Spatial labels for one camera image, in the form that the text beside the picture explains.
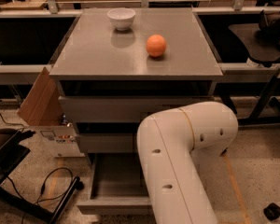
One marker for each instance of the grey bottom drawer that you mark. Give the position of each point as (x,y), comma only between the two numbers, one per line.
(116,187)

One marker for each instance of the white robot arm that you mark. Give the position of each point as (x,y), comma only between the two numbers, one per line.
(165,143)

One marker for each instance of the grey drawer cabinet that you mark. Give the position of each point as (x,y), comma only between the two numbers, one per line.
(98,60)

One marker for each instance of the grey top drawer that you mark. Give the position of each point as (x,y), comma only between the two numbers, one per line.
(120,108)

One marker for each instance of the orange ball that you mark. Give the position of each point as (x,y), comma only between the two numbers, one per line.
(156,46)

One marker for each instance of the white ceramic bowl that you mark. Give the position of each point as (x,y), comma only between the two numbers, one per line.
(121,18)

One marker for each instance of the brown cardboard box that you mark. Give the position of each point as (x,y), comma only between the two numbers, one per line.
(41,111)

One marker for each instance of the black table leg stand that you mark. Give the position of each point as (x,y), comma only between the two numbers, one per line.
(267,96)

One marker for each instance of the black office chair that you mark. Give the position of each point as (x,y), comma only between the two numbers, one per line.
(262,39)

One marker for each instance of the black caster wheel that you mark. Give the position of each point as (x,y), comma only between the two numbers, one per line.
(272,211)

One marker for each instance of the black cart frame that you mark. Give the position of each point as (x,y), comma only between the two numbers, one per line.
(11,154)

